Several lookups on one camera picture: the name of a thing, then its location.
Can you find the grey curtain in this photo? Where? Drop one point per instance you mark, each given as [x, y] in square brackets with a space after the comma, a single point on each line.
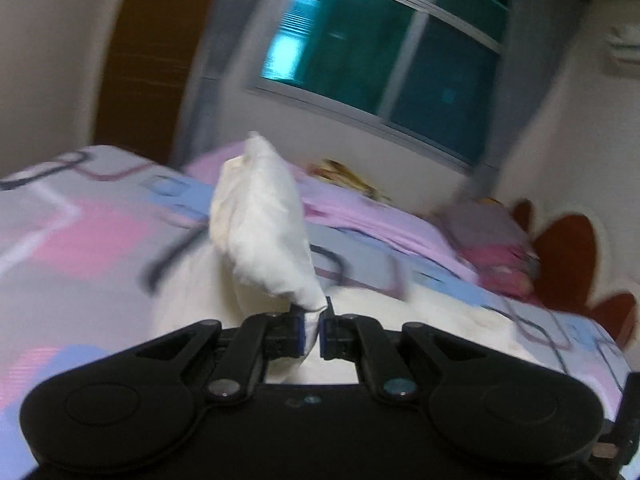
[220, 55]
[530, 90]

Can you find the red and white headboard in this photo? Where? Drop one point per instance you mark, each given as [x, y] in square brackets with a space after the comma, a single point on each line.
[567, 255]

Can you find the yellow patterned cloth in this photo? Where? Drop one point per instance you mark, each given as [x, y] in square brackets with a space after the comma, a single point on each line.
[345, 174]

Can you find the grey pink pillow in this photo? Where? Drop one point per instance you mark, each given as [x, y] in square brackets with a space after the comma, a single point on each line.
[480, 225]

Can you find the pink cloth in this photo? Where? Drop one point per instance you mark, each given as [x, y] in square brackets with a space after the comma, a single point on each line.
[500, 265]

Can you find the brown wooden door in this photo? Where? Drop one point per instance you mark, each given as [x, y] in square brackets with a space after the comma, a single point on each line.
[150, 55]

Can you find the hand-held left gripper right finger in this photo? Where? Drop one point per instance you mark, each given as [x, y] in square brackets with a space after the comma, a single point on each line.
[324, 338]

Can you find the bed with patterned sheet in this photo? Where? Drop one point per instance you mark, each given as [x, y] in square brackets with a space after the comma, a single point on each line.
[75, 240]

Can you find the purple blanket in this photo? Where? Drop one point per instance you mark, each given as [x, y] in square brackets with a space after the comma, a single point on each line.
[350, 212]

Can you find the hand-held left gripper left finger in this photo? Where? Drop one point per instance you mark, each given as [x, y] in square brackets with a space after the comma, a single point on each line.
[300, 334]

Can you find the sliding glass window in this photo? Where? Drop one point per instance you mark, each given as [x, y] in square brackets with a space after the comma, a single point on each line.
[380, 45]

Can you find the white air conditioner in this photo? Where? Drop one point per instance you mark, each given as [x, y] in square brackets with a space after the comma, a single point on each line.
[626, 45]

